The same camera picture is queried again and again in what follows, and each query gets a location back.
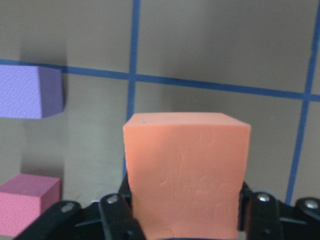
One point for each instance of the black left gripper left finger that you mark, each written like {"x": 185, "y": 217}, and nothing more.
{"x": 110, "y": 218}

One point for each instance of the orange foam cube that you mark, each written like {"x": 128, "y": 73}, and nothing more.
{"x": 185, "y": 172}

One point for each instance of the pink foam cube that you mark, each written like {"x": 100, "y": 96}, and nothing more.
{"x": 25, "y": 197}

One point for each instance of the purple foam cube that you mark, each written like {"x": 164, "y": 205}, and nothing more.
{"x": 30, "y": 92}

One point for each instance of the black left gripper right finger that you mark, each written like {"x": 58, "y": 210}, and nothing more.
{"x": 263, "y": 217}

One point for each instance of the brown paper table mat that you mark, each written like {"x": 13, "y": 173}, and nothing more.
{"x": 255, "y": 60}

